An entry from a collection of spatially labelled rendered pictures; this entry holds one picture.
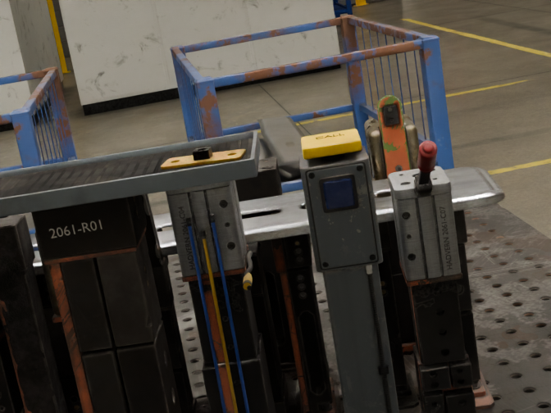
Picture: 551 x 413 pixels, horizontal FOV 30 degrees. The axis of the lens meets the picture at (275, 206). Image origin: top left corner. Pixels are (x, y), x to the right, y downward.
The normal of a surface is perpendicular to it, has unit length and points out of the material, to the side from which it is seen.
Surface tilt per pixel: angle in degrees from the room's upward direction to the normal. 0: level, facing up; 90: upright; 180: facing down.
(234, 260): 90
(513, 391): 0
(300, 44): 90
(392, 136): 78
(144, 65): 90
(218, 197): 90
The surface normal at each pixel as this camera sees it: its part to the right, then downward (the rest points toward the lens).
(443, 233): 0.00, 0.27
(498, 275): -0.16, -0.95
